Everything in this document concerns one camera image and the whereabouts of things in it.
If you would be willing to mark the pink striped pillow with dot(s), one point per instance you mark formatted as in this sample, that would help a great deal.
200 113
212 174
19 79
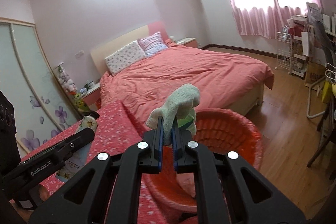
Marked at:
152 44

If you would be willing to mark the mint green sock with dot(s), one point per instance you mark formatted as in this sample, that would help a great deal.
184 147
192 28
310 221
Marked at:
180 105

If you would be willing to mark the dark wooden chair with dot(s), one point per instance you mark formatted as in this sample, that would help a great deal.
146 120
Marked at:
326 127

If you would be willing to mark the sliding wardrobe with flowers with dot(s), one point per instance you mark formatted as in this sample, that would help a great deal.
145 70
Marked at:
41 108

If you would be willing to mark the cardboard box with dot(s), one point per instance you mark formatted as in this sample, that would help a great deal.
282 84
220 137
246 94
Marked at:
314 73

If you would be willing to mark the red floral tablecloth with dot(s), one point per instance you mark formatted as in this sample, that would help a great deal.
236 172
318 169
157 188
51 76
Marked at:
117 130

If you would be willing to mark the white floral pillow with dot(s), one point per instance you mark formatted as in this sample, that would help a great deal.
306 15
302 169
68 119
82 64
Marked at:
125 57

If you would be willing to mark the beige pink headboard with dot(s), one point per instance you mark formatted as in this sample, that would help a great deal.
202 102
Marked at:
101 52

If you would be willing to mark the wall power socket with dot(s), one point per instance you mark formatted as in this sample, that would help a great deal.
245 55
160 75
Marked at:
79 54

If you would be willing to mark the cluttered desk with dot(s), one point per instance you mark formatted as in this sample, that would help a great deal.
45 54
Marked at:
314 34

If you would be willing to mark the pink left nightstand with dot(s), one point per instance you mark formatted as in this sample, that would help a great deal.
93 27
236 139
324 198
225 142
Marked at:
93 98

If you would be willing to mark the yellow bag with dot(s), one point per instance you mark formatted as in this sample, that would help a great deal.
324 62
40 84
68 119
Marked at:
327 91

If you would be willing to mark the person's left hand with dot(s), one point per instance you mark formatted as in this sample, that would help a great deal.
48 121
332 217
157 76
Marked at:
43 193

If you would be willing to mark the plush toy column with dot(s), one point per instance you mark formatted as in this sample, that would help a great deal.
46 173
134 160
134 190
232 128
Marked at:
71 90

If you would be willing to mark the pink nightstand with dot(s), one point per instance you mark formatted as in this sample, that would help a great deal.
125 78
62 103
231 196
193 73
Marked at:
93 98
188 42

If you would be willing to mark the pink right nightstand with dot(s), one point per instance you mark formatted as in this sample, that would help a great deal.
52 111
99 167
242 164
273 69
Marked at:
188 42

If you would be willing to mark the orange plastic laundry basket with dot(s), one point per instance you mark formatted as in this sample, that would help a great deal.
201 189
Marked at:
219 131

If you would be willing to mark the white wire rack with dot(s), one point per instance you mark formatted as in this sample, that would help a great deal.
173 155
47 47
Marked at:
284 51

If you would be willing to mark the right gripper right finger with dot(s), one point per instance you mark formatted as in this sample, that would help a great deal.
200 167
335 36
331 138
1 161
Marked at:
230 190

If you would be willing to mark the bed with coral duvet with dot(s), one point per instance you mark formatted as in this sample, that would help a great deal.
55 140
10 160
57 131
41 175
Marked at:
222 79

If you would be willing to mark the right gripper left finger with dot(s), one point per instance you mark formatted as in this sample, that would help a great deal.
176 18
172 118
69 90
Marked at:
106 190

